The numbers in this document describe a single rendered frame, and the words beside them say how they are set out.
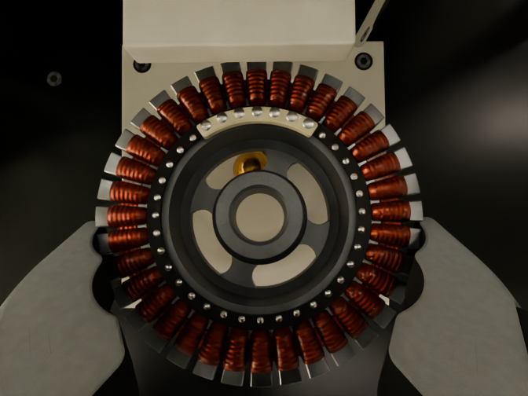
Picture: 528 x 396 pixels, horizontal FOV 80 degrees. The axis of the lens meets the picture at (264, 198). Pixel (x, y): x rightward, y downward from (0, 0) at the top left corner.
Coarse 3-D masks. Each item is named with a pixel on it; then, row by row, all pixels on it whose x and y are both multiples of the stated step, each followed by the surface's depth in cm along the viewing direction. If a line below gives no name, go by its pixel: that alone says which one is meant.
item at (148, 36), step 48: (144, 0) 8; (192, 0) 8; (240, 0) 8; (288, 0) 8; (336, 0) 8; (144, 48) 8; (192, 48) 8; (240, 48) 8; (288, 48) 8; (336, 48) 8
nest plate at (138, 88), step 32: (128, 64) 18; (160, 64) 18; (192, 64) 18; (320, 64) 18; (352, 64) 18; (128, 96) 18; (384, 96) 18; (128, 128) 18; (320, 192) 18; (256, 224) 18; (224, 256) 18; (288, 256) 18
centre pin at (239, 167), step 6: (240, 156) 16; (246, 156) 15; (252, 156) 15; (258, 156) 16; (264, 156) 16; (234, 162) 16; (240, 162) 15; (246, 162) 15; (252, 162) 15; (258, 162) 15; (264, 162) 16; (234, 168) 16; (240, 168) 15; (246, 168) 15; (252, 168) 15; (258, 168) 15; (234, 174) 16
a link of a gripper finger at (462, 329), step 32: (416, 224) 11; (416, 256) 9; (448, 256) 9; (416, 288) 9; (448, 288) 8; (480, 288) 8; (416, 320) 7; (448, 320) 7; (480, 320) 7; (512, 320) 7; (416, 352) 7; (448, 352) 7; (480, 352) 7; (512, 352) 7; (384, 384) 7; (416, 384) 6; (448, 384) 6; (480, 384) 6; (512, 384) 6
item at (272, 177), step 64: (256, 64) 11; (192, 128) 11; (256, 128) 11; (320, 128) 11; (384, 128) 11; (128, 192) 10; (192, 192) 13; (256, 192) 13; (384, 192) 10; (128, 256) 10; (192, 256) 12; (256, 256) 11; (320, 256) 12; (384, 256) 10; (128, 320) 10; (192, 320) 10; (256, 320) 10; (320, 320) 10; (384, 320) 10; (256, 384) 10
